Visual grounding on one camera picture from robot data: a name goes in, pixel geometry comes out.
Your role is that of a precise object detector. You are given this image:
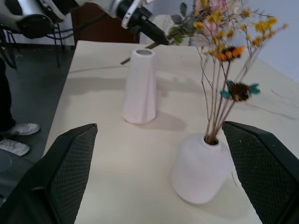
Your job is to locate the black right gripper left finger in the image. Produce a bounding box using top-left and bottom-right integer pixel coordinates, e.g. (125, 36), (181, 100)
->
(0, 123), (98, 224)

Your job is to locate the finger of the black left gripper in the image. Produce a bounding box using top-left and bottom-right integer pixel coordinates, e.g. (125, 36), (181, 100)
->
(139, 24), (169, 46)
(142, 19), (170, 43)

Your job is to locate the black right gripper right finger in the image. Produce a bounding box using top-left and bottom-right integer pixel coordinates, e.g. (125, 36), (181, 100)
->
(221, 121), (299, 224)

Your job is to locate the pink green flower bouquet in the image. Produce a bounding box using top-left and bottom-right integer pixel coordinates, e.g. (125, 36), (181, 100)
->
(120, 0), (225, 65)

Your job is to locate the yellow orange dried flower bouquet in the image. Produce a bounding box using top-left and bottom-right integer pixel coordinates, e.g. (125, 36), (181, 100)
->
(195, 0), (290, 143)

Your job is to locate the brown wooden cabinet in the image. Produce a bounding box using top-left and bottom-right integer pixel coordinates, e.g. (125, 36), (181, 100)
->
(71, 1), (141, 44)

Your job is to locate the grey round base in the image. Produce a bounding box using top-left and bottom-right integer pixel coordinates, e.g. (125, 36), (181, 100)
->
(0, 148), (34, 205)

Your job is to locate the white sneaker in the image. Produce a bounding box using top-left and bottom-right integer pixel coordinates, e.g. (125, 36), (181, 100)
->
(0, 123), (41, 136)
(0, 139), (31, 157)

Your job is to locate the tall white ribbed vase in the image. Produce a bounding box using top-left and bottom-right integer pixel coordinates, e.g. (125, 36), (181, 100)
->
(121, 48), (157, 125)

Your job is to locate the short round white vase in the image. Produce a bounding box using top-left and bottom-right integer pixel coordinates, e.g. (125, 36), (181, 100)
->
(171, 133), (235, 205)

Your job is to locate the loose dry twig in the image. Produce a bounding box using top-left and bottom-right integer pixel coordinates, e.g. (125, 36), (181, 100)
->
(270, 89), (297, 120)

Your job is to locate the person's black trouser leg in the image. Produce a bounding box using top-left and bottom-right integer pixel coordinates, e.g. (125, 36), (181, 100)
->
(0, 57), (16, 133)

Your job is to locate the silver black robot body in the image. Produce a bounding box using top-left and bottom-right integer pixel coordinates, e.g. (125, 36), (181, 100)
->
(0, 0), (69, 39)

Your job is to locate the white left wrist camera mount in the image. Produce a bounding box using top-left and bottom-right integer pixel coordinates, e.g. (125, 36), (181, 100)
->
(121, 0), (142, 30)

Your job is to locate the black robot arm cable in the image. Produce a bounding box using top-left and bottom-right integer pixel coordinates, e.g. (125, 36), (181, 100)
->
(70, 10), (109, 31)

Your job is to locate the black metal chair frame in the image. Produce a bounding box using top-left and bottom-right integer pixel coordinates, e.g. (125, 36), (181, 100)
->
(0, 22), (78, 69)

